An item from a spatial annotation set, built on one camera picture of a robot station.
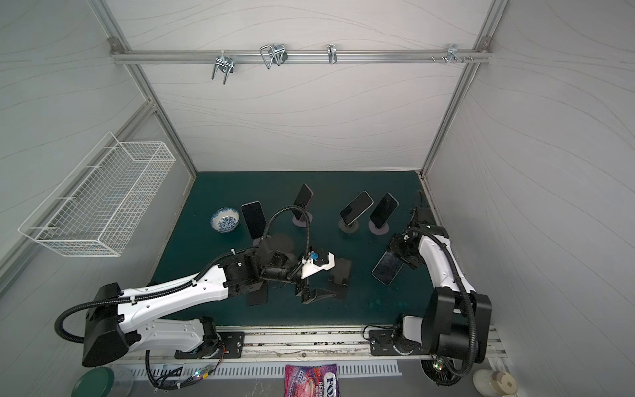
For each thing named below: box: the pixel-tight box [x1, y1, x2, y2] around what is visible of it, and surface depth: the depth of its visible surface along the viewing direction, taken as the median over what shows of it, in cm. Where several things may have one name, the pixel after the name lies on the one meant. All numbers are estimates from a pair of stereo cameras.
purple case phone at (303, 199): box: [291, 182, 314, 221], surface depth 95 cm
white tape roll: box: [472, 368, 518, 397], surface depth 62 cm
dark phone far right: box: [370, 191, 400, 230], surface depth 95 cm
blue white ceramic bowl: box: [210, 206, 240, 234], surface depth 103 cm
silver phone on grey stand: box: [338, 190, 375, 227], surface depth 97 cm
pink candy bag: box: [284, 363, 340, 397], surface depth 67 cm
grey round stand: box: [338, 218, 359, 235], surface depth 103 cm
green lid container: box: [71, 366, 115, 397], surface depth 61 cm
